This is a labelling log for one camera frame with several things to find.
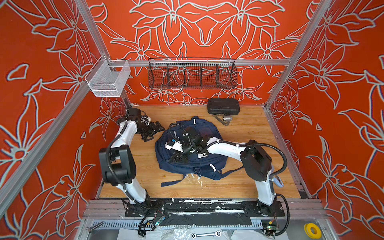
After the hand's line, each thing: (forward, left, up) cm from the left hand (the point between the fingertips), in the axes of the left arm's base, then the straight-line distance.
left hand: (158, 131), depth 88 cm
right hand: (-17, -9, -1) cm, 19 cm away
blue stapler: (-22, -69, -11) cm, 73 cm away
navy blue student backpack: (-17, -32, -8) cm, 37 cm away
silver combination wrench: (-46, -35, -13) cm, 59 cm away
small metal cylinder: (+22, -45, -10) cm, 51 cm away
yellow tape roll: (-42, -79, -13) cm, 91 cm away
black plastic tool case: (+32, -43, -8) cm, 54 cm away
